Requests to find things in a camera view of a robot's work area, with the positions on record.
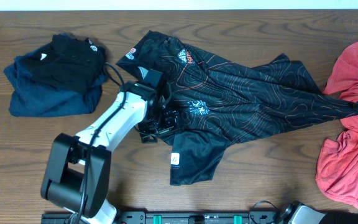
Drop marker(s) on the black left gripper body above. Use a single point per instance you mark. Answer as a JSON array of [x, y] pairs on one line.
[[169, 119]]

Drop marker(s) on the black orange patterned jersey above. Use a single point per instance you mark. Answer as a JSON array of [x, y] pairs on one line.
[[222, 103]]

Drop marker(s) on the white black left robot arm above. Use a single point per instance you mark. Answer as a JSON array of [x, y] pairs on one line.
[[78, 168]]

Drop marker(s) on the folded black shirt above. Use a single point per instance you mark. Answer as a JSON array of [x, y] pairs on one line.
[[66, 63]]

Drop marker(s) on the folded navy blue shirt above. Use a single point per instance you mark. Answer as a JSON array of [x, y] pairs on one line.
[[32, 99]]

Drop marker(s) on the red t-shirt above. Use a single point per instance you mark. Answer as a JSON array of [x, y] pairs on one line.
[[337, 166]]

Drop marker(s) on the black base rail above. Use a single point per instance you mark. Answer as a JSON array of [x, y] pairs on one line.
[[257, 214]]

